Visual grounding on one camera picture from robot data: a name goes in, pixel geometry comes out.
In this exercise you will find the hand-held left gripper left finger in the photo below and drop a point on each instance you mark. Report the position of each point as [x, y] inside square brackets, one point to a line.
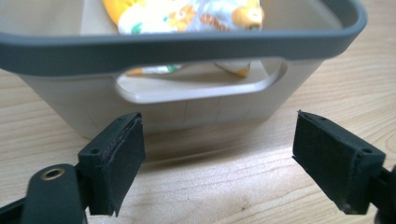
[112, 165]

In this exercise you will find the beige basket with grey rim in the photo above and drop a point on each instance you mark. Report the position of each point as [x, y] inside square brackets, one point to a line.
[174, 51]

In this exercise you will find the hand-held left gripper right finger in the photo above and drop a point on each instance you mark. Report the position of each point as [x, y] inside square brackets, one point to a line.
[336, 161]

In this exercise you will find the white and yellow printed packet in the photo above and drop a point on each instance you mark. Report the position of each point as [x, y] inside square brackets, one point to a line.
[186, 15]

